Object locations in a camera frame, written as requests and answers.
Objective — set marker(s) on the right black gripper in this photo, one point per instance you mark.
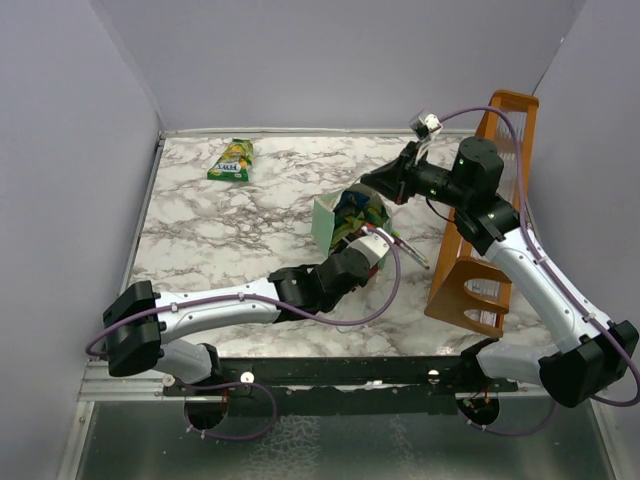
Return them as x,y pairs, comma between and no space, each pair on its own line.
396,178

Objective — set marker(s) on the green paper gift bag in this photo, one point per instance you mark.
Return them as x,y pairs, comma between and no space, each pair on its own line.
338,216

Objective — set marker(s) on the green yellow Fox's candy bag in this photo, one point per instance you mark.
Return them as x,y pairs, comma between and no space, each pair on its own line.
234,163

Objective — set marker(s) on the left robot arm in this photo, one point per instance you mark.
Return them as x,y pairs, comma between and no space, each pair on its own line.
148,329

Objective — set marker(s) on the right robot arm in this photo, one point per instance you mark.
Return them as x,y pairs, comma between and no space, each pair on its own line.
592,351

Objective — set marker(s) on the purple capped marker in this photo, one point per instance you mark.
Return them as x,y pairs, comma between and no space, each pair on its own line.
412,252

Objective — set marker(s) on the wooden rack with clear slats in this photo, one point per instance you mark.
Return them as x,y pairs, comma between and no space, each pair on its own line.
467,291

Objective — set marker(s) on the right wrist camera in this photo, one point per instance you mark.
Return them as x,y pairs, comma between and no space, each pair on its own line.
425,125

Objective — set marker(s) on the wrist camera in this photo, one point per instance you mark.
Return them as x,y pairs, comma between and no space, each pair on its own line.
373,243
425,125

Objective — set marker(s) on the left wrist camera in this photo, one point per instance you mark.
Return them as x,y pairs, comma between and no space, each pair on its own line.
373,243

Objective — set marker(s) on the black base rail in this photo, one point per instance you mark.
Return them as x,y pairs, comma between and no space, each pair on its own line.
328,386

